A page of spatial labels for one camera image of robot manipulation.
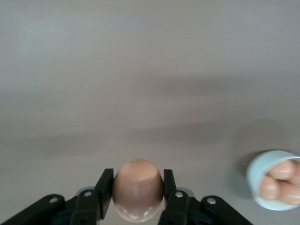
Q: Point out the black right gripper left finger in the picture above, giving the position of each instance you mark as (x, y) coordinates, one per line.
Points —
(104, 187)

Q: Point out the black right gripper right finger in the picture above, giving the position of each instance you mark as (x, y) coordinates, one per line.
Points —
(170, 185)

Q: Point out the brown egg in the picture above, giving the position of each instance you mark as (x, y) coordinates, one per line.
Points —
(293, 194)
(284, 171)
(269, 188)
(137, 187)

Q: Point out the white round bowl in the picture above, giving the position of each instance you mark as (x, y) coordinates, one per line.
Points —
(257, 168)

